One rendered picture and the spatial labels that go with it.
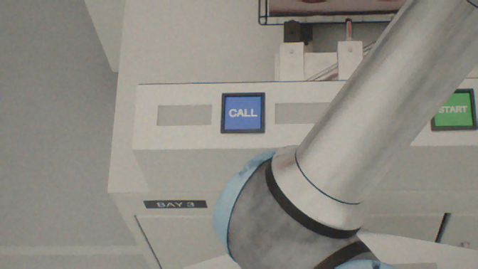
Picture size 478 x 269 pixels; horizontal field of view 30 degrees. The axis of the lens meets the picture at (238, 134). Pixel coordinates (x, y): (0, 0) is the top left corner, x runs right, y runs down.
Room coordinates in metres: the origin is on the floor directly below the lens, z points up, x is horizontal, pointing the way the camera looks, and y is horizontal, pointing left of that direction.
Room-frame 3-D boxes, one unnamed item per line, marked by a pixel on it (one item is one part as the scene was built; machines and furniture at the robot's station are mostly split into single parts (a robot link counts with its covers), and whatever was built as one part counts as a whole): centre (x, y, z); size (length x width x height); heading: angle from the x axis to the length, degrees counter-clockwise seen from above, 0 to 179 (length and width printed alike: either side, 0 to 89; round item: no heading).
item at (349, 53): (0.60, -0.17, 0.89); 0.08 x 0.03 x 0.03; 170
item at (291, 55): (0.62, -0.09, 0.89); 0.08 x 0.03 x 0.03; 170
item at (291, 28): (0.68, -0.10, 0.90); 0.04 x 0.02 x 0.03; 170
